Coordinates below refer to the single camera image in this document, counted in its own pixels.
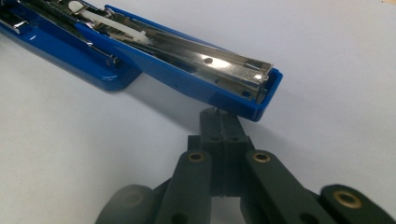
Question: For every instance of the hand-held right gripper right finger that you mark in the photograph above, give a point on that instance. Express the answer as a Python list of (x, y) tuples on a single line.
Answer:
[(234, 140)]

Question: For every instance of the white table sheet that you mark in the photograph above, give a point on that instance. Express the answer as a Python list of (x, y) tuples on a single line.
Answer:
[(62, 146)]

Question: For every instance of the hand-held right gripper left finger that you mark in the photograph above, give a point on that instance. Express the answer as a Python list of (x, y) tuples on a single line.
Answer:
[(214, 137)]

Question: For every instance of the blue stapler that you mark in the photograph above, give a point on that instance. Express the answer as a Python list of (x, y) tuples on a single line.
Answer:
[(162, 65)]

